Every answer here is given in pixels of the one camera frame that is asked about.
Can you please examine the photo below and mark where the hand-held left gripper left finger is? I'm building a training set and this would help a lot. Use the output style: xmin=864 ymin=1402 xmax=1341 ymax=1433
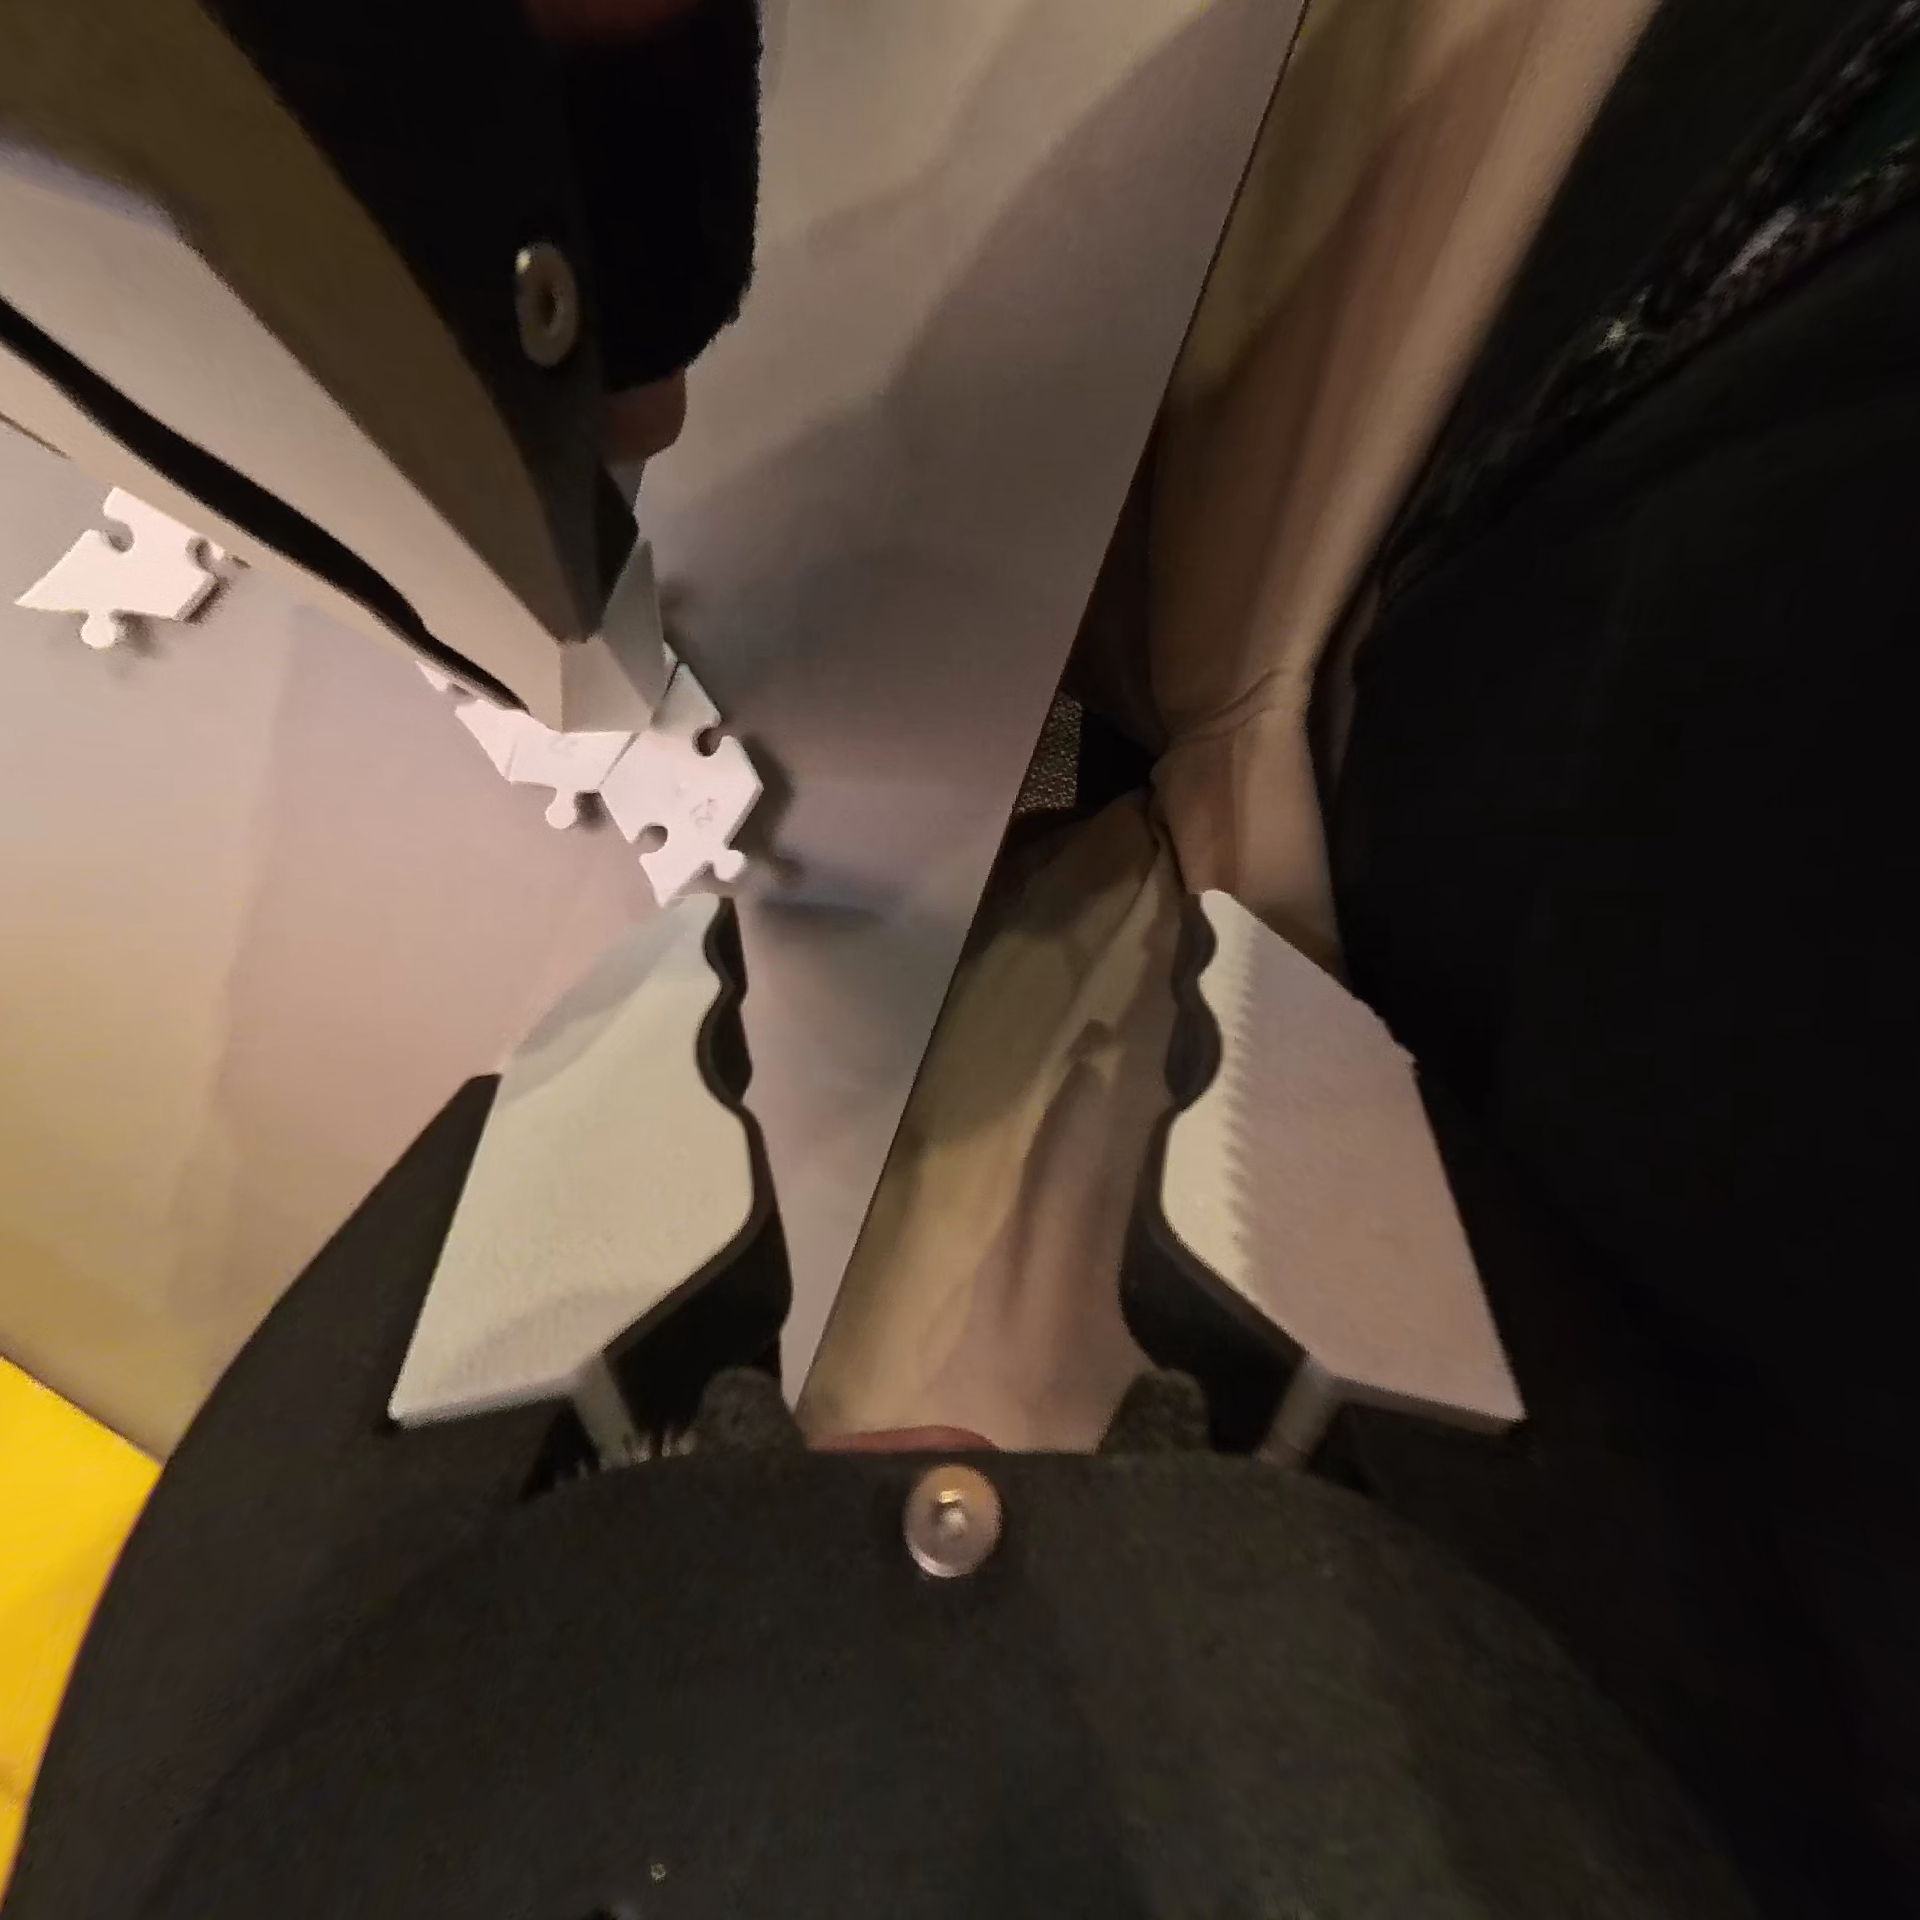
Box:
xmin=387 ymin=899 xmax=792 ymax=1462

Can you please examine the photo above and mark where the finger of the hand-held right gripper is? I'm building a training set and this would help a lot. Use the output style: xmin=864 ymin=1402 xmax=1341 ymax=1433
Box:
xmin=0 ymin=298 xmax=522 ymax=716
xmin=0 ymin=0 xmax=670 ymax=737

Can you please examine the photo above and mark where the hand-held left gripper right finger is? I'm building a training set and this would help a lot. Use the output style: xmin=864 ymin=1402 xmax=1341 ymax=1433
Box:
xmin=1122 ymin=888 xmax=1529 ymax=1462

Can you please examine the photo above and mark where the person's right hand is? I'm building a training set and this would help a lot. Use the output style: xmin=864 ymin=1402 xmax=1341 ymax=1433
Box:
xmin=597 ymin=376 xmax=690 ymax=467

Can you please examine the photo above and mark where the grey woven fabric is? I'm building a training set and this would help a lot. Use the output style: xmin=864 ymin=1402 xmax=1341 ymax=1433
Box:
xmin=1014 ymin=684 xmax=1100 ymax=818

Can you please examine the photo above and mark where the yellow object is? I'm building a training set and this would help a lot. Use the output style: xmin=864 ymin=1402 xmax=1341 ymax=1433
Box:
xmin=0 ymin=1358 xmax=166 ymax=1803

